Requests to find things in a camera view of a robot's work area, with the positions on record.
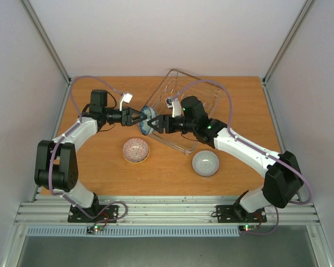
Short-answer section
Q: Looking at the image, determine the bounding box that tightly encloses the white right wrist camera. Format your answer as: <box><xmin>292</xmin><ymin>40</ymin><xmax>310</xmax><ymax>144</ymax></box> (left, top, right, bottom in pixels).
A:
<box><xmin>165</xmin><ymin>97</ymin><xmax>182</xmax><ymax>117</ymax></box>

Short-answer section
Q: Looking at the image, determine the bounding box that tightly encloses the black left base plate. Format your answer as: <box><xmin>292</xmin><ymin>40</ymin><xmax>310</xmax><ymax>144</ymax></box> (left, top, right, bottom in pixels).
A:
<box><xmin>67</xmin><ymin>205</ymin><xmax>119</xmax><ymax>223</ymax></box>

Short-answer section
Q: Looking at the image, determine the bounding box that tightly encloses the right aluminium corner post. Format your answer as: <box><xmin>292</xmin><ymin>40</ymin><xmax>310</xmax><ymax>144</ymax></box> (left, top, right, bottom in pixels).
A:
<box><xmin>261</xmin><ymin>0</ymin><xmax>316</xmax><ymax>86</ymax></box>

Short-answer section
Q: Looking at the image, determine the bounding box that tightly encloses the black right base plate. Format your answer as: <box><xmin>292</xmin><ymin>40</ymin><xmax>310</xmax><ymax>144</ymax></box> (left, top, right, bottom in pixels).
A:
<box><xmin>214</xmin><ymin>205</ymin><xmax>267</xmax><ymax>223</ymax></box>

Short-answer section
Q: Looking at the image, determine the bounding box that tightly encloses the green circuit board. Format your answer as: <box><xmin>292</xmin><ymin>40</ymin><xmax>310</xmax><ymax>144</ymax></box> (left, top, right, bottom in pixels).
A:
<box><xmin>239</xmin><ymin>224</ymin><xmax>259</xmax><ymax>232</ymax></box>
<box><xmin>86</xmin><ymin>225</ymin><xmax>105</xmax><ymax>234</ymax></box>

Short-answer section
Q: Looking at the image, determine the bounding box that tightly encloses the pink patterned bowl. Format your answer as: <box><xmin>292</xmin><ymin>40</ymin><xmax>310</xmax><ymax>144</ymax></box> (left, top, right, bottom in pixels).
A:
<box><xmin>122</xmin><ymin>138</ymin><xmax>150</xmax><ymax>164</ymax></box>

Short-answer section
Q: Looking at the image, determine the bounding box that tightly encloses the aluminium corner post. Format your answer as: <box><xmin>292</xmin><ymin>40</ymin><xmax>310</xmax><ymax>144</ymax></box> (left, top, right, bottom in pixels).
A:
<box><xmin>19</xmin><ymin>0</ymin><xmax>71</xmax><ymax>85</ymax></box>
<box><xmin>261</xmin><ymin>0</ymin><xmax>316</xmax><ymax>86</ymax></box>

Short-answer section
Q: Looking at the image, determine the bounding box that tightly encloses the grey slotted cable duct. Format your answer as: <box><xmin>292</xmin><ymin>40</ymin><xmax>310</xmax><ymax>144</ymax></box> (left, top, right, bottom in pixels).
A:
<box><xmin>26</xmin><ymin>225</ymin><xmax>239</xmax><ymax>238</ymax></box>

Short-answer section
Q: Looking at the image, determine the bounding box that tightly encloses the left aluminium corner post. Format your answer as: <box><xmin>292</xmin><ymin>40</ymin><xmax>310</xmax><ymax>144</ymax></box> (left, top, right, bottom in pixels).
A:
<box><xmin>19</xmin><ymin>0</ymin><xmax>71</xmax><ymax>85</ymax></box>

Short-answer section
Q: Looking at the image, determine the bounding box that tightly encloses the right green circuit board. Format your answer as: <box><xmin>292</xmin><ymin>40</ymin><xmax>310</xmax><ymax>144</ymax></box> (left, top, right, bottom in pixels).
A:
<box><xmin>239</xmin><ymin>224</ymin><xmax>259</xmax><ymax>232</ymax></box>

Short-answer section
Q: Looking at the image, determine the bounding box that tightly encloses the chrome wire dish rack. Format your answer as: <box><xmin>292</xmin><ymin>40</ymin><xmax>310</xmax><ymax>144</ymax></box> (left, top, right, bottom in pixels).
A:
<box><xmin>146</xmin><ymin>69</ymin><xmax>223</xmax><ymax>155</ymax></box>

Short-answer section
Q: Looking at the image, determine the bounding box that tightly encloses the grey patterned bowl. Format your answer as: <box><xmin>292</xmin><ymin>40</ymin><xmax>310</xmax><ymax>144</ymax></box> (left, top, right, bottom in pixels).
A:
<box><xmin>191</xmin><ymin>150</ymin><xmax>219</xmax><ymax>177</ymax></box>

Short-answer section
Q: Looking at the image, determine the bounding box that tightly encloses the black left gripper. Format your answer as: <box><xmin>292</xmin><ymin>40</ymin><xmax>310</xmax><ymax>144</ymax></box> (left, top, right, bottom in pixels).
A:
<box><xmin>104</xmin><ymin>106</ymin><xmax>146</xmax><ymax>127</ymax></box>

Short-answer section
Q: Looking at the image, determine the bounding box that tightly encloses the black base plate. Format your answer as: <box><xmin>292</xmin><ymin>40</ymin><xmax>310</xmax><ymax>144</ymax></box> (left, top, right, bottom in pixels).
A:
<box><xmin>67</xmin><ymin>205</ymin><xmax>119</xmax><ymax>223</ymax></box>
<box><xmin>214</xmin><ymin>205</ymin><xmax>267</xmax><ymax>223</ymax></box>

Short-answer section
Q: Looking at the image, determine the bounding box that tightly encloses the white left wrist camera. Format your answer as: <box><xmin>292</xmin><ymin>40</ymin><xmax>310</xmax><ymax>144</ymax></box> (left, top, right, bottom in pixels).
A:
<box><xmin>119</xmin><ymin>93</ymin><xmax>133</xmax><ymax>111</ymax></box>

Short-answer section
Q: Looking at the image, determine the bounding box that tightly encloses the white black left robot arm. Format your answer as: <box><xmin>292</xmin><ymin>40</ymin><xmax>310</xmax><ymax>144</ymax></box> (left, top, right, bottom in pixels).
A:
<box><xmin>34</xmin><ymin>90</ymin><xmax>147</xmax><ymax>221</ymax></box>

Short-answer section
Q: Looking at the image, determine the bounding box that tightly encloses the left green circuit board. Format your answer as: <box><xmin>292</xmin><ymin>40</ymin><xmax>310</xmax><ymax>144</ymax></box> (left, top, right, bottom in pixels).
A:
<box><xmin>86</xmin><ymin>225</ymin><xmax>105</xmax><ymax>234</ymax></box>

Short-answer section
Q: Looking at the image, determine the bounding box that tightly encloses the blue floral white bowl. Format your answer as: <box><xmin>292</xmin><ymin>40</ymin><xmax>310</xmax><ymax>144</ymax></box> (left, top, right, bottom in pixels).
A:
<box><xmin>140</xmin><ymin>106</ymin><xmax>157</xmax><ymax>136</ymax></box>

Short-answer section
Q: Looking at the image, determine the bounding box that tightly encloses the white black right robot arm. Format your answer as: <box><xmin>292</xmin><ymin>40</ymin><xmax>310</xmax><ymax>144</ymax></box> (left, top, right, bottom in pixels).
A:
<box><xmin>140</xmin><ymin>96</ymin><xmax>304</xmax><ymax>221</ymax></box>

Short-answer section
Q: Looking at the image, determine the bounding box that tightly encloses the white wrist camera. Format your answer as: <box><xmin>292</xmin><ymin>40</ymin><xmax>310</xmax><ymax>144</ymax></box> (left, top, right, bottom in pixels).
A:
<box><xmin>165</xmin><ymin>97</ymin><xmax>182</xmax><ymax>117</ymax></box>
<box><xmin>119</xmin><ymin>93</ymin><xmax>133</xmax><ymax>111</ymax></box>

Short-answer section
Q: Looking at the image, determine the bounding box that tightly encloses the aluminium rail frame front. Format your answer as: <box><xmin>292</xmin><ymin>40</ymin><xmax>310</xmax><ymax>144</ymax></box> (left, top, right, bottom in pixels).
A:
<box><xmin>14</xmin><ymin>194</ymin><xmax>320</xmax><ymax>226</ymax></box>

